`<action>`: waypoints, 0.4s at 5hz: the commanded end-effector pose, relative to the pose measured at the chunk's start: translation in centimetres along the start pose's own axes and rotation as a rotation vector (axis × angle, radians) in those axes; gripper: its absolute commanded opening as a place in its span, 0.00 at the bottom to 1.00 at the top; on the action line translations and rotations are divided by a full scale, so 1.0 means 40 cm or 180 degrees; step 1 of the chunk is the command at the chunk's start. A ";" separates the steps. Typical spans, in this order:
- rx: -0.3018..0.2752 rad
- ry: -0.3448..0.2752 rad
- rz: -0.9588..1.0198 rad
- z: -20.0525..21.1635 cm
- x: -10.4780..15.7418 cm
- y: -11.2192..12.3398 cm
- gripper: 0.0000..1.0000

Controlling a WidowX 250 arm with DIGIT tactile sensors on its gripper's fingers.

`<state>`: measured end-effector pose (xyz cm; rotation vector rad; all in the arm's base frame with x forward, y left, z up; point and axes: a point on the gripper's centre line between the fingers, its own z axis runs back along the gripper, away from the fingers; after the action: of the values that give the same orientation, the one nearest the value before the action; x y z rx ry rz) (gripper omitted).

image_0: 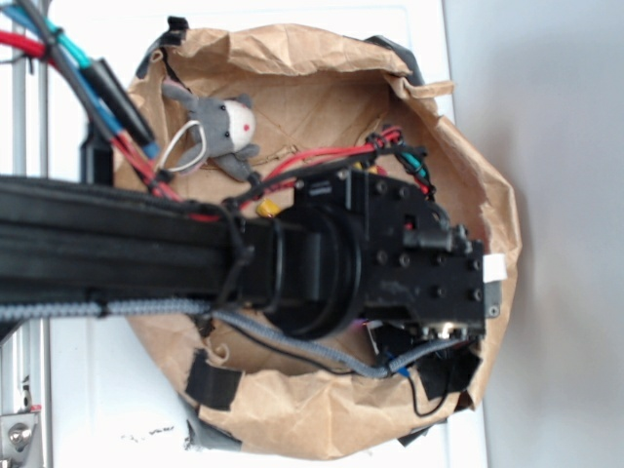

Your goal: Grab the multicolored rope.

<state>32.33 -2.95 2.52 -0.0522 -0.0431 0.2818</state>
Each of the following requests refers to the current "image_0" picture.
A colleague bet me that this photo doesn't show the aluminium frame rail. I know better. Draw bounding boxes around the aluminium frame rail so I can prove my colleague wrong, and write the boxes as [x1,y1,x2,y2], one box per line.
[0,0,53,468]

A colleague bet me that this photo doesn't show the grey plush mouse toy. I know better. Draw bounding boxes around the grey plush mouse toy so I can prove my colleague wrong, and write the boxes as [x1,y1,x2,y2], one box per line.
[161,79,259,185]

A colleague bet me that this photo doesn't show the metal corner bracket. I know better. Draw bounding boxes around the metal corner bracket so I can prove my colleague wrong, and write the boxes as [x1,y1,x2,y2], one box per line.
[1,412,38,462]

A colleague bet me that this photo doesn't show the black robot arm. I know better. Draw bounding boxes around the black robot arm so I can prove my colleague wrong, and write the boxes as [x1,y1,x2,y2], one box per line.
[1,169,501,339]

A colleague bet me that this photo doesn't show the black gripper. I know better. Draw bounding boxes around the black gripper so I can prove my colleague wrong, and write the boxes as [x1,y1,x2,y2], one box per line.
[293,169,491,340]

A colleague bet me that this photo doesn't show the grey braided cable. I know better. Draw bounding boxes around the grey braided cable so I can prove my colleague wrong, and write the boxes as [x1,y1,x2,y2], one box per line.
[0,297,469,380]

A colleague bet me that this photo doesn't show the red and blue cable bundle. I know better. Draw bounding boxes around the red and blue cable bundle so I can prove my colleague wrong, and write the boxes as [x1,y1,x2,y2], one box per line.
[0,0,435,223]

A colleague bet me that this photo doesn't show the brown paper bag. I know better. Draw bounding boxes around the brown paper bag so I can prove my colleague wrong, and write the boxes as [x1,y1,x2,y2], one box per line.
[129,23,522,460]

